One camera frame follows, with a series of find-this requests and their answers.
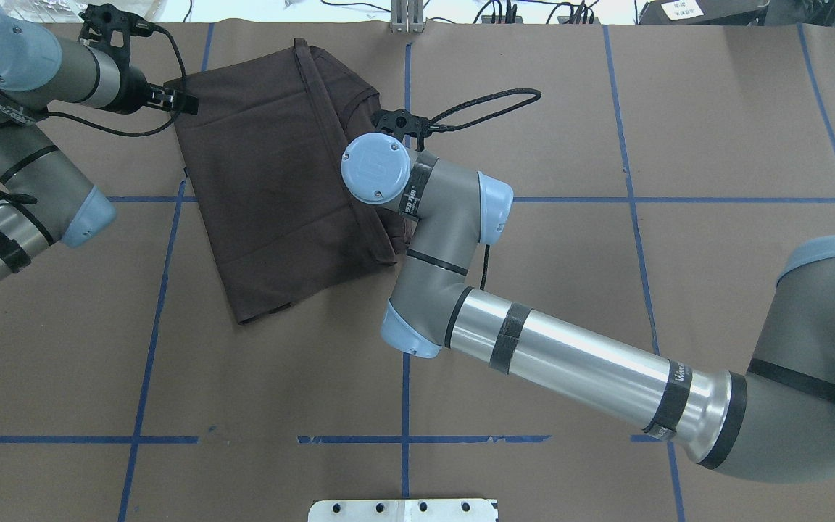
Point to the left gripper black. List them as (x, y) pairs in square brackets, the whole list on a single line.
[(132, 90)]

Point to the dark brown t-shirt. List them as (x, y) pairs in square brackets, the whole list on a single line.
[(263, 154)]

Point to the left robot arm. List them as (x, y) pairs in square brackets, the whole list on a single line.
[(44, 197)]

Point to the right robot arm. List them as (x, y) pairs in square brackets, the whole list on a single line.
[(774, 423)]

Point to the left grey usb hub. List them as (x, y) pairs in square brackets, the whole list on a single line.
[(497, 13)]

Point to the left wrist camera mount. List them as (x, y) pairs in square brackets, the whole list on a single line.
[(108, 29)]

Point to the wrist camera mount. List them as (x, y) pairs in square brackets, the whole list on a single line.
[(108, 29), (400, 123)]

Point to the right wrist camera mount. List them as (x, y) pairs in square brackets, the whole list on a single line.
[(400, 123)]

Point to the aluminium frame post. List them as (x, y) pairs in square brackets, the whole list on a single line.
[(407, 16)]

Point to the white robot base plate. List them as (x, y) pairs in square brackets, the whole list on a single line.
[(440, 509)]

